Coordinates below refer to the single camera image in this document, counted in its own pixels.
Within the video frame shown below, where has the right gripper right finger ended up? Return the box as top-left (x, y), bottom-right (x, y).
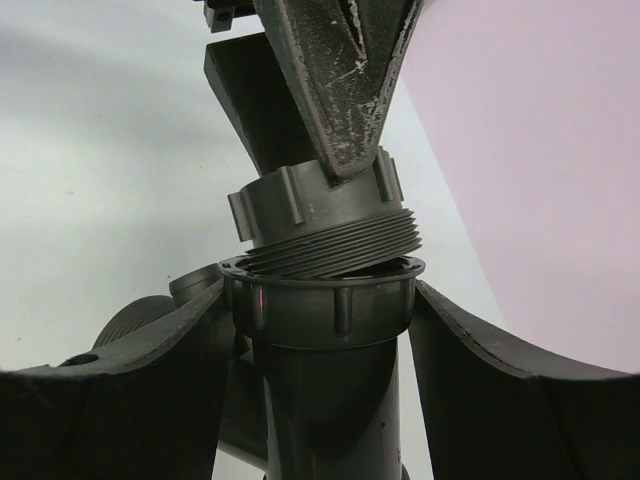
top-left (409, 283), bottom-right (639, 479)

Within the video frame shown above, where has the black threaded coupling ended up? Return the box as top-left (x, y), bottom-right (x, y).
top-left (228, 149), bottom-right (421, 278)

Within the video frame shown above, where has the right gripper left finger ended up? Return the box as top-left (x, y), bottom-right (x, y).
top-left (1, 284), bottom-right (234, 479)

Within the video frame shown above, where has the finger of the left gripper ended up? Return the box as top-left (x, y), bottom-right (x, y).
top-left (254, 0), bottom-right (423, 181)
top-left (204, 33), bottom-right (320, 176)

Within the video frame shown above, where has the black pipe tee fitting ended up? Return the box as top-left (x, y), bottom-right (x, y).
top-left (96, 257), bottom-right (425, 479)

